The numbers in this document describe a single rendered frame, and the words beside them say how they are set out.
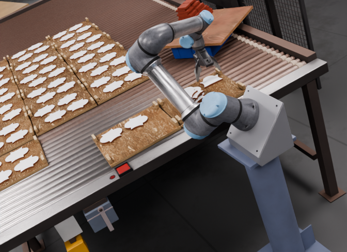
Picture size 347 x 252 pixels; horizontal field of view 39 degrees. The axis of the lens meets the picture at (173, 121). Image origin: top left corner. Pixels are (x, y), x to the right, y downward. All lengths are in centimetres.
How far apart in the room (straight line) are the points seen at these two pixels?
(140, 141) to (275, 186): 72
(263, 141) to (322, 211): 111
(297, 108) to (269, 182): 175
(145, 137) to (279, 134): 73
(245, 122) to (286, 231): 71
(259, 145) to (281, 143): 10
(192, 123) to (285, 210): 70
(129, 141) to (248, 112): 70
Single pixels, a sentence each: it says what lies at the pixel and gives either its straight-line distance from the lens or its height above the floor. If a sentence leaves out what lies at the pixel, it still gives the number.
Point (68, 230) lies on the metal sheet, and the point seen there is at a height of 79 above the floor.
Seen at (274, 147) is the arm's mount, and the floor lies 92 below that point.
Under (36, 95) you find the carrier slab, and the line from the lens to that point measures 360.
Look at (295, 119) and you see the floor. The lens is 394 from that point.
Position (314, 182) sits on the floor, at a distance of 335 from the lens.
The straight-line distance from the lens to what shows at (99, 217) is 243.
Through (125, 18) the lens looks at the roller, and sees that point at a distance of 442.
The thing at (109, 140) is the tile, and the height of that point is 95.
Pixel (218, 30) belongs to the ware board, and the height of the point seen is 104.
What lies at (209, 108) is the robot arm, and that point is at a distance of 210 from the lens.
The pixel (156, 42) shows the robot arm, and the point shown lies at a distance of 217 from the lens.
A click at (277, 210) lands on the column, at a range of 252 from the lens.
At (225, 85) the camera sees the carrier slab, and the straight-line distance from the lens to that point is 272.
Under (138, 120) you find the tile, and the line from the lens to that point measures 268.
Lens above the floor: 223
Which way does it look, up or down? 30 degrees down
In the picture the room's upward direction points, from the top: 22 degrees counter-clockwise
